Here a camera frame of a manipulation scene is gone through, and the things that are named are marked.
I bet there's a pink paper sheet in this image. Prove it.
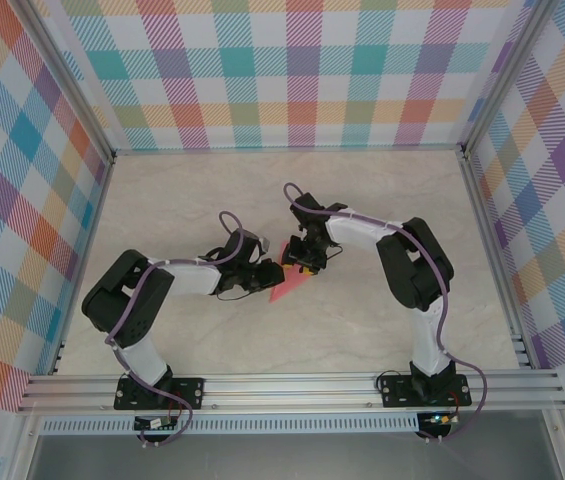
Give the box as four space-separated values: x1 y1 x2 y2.
267 241 309 305

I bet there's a black labelled circuit board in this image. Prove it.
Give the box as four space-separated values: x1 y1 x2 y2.
133 416 179 433

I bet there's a grey metal panel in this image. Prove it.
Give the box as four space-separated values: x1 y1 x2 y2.
26 432 563 480

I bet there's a circuit board with green LED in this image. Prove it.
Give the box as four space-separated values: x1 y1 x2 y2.
422 411 459 430

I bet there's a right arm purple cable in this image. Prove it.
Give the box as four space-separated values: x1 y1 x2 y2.
283 182 488 444

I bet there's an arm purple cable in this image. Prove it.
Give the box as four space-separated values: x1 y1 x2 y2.
105 210 249 449
283 182 488 444

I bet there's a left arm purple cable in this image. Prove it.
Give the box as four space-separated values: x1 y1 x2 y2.
105 210 249 449

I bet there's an aluminium frame floor bar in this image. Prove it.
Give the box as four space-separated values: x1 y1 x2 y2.
50 152 117 376
111 143 466 154
459 149 534 371

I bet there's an aluminium mounting rail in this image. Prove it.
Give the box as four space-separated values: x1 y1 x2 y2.
17 372 565 415

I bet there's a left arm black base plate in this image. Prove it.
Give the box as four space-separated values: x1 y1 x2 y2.
114 375 207 411

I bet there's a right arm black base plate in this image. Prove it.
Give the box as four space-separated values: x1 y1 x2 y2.
377 372 473 409

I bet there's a perforated metal cable tray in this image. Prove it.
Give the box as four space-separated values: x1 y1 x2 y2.
40 417 421 435

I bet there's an aluminium frame post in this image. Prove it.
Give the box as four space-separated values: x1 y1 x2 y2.
20 0 117 164
459 0 559 160

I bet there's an aluminium frame leg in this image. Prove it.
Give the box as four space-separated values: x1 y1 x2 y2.
4 413 46 480
541 409 565 480

